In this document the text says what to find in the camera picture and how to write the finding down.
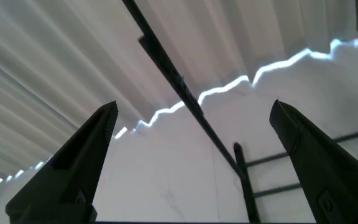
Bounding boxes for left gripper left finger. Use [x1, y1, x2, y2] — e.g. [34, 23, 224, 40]
[5, 100, 119, 222]

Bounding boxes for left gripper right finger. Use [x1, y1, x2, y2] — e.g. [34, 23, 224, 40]
[268, 99, 358, 222]

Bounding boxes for black clothes rack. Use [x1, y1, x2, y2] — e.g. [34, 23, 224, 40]
[121, 0, 358, 223]

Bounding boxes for white curtain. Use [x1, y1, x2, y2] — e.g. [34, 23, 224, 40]
[0, 0, 358, 192]

